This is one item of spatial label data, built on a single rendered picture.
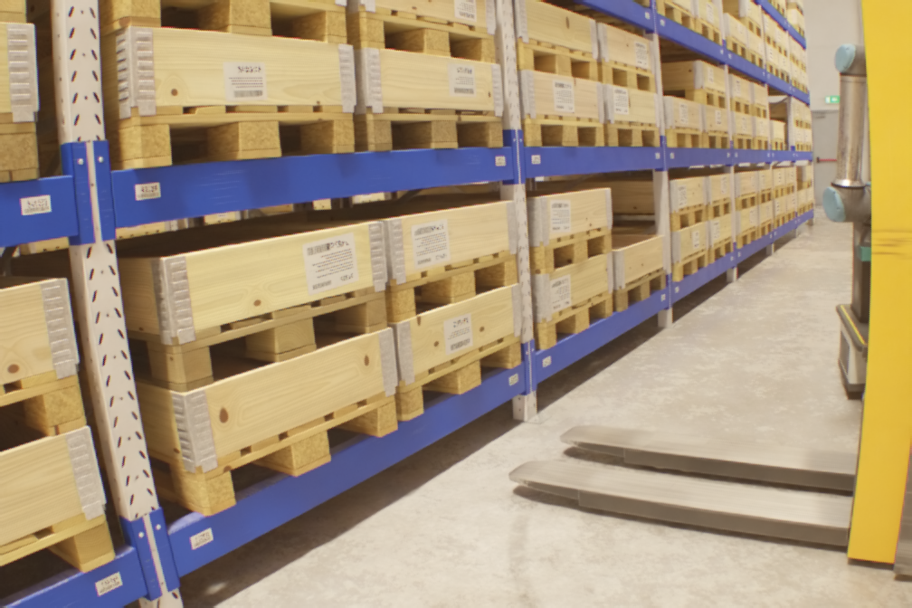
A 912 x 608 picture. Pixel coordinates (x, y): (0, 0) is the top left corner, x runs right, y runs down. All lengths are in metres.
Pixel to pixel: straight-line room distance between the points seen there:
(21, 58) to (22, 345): 0.61
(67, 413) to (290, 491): 0.77
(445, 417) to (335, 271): 0.81
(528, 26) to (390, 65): 1.02
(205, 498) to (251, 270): 0.61
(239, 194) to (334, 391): 0.66
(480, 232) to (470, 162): 0.27
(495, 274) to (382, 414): 0.91
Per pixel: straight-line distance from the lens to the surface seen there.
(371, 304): 2.34
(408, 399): 2.55
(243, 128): 2.01
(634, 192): 5.13
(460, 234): 2.76
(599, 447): 2.79
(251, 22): 2.09
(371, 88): 2.42
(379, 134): 2.43
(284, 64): 2.14
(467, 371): 2.83
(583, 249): 3.68
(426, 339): 2.60
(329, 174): 2.25
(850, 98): 3.17
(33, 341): 1.70
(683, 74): 5.93
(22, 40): 1.73
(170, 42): 1.90
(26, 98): 1.71
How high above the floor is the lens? 1.11
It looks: 11 degrees down
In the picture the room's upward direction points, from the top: 4 degrees counter-clockwise
